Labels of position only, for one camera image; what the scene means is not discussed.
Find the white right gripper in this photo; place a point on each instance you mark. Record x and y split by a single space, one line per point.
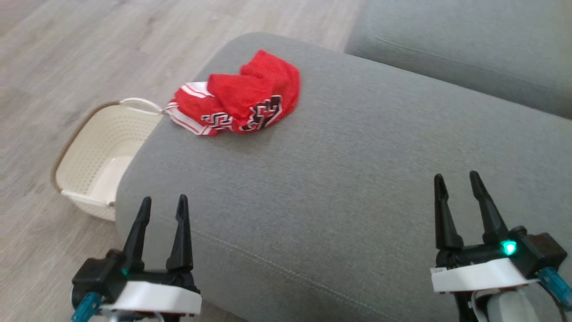
473 275

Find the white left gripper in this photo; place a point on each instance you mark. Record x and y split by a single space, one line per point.
152 297

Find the red jersey with black-white print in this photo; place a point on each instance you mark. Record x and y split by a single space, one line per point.
250 89

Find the cream perforated laundry basket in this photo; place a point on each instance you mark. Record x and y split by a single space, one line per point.
98 152

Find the large grey sofa seat cushion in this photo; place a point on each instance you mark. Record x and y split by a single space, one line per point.
335 179

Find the grey sofa back cushion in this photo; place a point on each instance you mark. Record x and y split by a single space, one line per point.
469 40

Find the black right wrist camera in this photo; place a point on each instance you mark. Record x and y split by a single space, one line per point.
538 250

